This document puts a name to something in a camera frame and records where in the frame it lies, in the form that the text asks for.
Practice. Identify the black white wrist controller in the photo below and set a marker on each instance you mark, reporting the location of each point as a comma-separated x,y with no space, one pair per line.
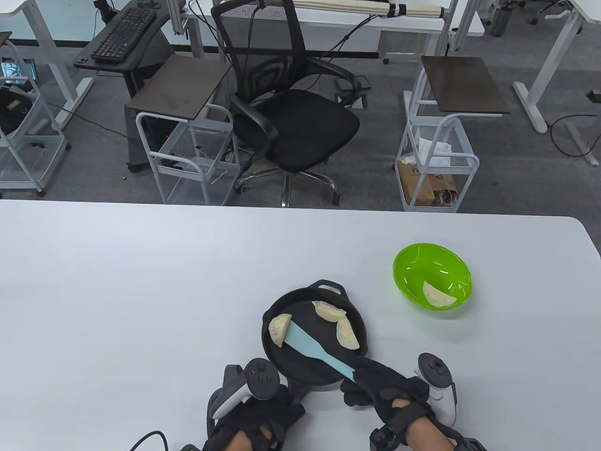
436,376
256,378

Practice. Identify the black cast iron pan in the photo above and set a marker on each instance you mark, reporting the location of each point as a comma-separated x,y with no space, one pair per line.
312,369

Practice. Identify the black computer tower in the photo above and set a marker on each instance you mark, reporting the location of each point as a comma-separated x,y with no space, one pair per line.
141,141

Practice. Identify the pale crescent dumpling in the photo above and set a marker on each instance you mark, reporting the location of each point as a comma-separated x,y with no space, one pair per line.
437,297
347,334
328,311

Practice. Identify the white papers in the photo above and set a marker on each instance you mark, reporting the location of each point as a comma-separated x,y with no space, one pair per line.
436,151

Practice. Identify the black keyboard stand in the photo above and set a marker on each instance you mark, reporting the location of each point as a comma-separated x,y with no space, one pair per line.
141,51

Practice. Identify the dark square board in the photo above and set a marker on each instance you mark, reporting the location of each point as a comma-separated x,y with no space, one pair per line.
462,84
181,87

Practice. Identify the black white left wrist controller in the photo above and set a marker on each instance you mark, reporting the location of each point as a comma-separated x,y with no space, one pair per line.
256,378

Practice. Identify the dark water bottle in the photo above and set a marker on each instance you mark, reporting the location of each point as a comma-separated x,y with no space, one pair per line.
501,18

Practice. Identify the round folded pale dumpling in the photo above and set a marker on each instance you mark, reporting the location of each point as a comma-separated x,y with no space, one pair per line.
279,329

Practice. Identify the person's right thumb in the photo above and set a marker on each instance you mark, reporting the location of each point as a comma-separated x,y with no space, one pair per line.
354,393

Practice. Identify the person's right forearm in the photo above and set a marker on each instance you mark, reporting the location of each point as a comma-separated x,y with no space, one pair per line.
429,434

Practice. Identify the white desk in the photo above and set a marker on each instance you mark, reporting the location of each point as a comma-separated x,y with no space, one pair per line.
422,26
558,56
42,47

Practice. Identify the person's left forearm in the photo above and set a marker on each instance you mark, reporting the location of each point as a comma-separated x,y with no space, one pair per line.
251,441

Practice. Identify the person's right hand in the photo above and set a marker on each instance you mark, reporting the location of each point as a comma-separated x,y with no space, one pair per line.
394,392

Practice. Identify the brown paper bag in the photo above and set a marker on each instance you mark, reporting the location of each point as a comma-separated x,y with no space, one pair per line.
425,185

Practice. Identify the black keyboard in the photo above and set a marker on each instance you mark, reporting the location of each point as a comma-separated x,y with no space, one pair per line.
124,35

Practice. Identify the green plastic bowl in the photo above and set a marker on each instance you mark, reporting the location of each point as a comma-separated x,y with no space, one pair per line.
422,263

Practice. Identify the black mesh office chair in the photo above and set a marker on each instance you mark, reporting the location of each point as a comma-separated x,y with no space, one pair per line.
300,127

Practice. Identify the black white right wrist controller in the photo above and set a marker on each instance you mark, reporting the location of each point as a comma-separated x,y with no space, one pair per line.
436,376

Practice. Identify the light blue spatula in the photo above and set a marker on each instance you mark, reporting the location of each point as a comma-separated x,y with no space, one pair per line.
303,344

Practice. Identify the person's left hand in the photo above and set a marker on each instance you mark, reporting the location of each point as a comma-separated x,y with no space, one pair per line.
281,404

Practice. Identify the person's left fingers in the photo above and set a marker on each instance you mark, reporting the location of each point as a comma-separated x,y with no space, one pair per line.
292,405

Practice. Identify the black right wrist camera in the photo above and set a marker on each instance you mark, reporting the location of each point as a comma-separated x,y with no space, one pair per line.
385,439

